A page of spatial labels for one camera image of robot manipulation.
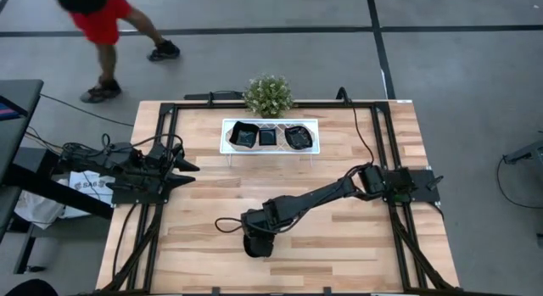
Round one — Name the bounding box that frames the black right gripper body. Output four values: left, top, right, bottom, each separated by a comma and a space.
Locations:
242, 204, 284, 241

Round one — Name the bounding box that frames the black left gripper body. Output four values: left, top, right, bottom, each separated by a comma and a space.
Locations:
143, 142, 186, 181

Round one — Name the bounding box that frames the black leaf-shaped plate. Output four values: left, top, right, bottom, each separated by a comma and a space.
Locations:
243, 234, 276, 260
283, 125, 314, 151

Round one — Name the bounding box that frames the black wavy square plate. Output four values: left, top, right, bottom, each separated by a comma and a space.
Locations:
227, 120, 260, 149

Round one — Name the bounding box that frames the small black square plate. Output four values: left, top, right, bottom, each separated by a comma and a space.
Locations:
258, 127, 278, 147

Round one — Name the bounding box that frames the white lattice raised rack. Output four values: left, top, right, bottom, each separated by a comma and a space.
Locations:
219, 118, 321, 165

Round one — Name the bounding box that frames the white printed paper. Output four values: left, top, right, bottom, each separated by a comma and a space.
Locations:
67, 165, 118, 219

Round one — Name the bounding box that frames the green potted plant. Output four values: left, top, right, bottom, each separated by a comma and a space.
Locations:
244, 74, 296, 118

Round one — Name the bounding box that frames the white plastic bag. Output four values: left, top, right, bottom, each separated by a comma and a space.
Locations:
14, 189, 64, 230

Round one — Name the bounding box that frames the person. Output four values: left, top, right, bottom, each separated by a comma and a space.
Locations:
50, 0, 182, 104
3, 278, 59, 296

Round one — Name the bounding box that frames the black side desk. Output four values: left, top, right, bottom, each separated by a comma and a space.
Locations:
0, 78, 115, 246

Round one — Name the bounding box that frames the colourful screen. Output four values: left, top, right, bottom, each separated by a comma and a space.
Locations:
0, 101, 20, 121

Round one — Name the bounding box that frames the black stand foot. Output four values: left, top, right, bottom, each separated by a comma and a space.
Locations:
12, 221, 48, 275

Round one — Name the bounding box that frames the grey stand leg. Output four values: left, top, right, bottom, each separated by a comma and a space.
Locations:
502, 132, 543, 165

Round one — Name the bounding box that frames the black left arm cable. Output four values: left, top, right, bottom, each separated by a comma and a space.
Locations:
63, 132, 184, 161

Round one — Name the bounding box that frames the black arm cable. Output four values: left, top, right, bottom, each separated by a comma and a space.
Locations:
337, 87, 377, 168
63, 132, 184, 161

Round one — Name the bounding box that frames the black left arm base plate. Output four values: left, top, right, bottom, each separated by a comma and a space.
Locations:
110, 170, 171, 206

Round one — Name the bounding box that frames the black floor cable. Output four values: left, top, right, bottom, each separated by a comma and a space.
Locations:
495, 155, 543, 210
39, 93, 135, 128

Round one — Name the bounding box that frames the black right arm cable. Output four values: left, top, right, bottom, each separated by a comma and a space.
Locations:
337, 87, 377, 168

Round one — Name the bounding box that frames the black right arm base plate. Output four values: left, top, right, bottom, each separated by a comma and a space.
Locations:
380, 168, 445, 204

